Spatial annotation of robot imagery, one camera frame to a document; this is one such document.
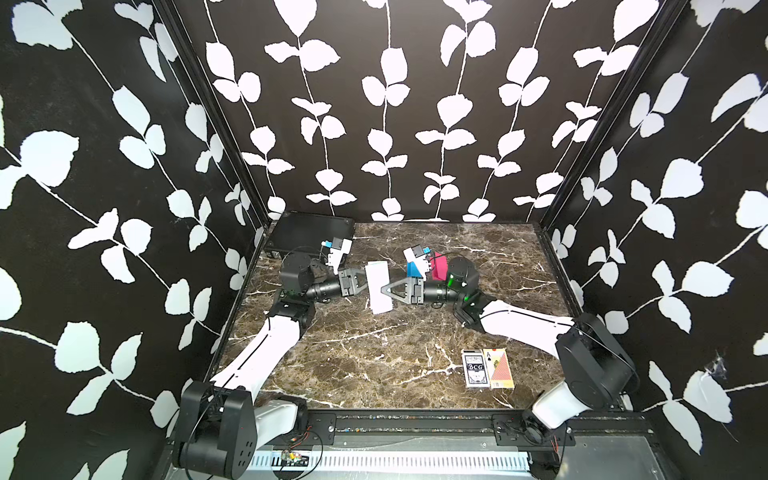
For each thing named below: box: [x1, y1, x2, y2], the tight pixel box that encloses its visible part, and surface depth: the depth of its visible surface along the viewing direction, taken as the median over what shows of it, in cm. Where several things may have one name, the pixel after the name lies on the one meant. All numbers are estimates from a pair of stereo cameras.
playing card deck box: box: [461, 349, 491, 388], surface depth 84 cm
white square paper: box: [365, 261, 393, 314], surface depth 71 cm
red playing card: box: [483, 348, 515, 389], surface depth 85 cm
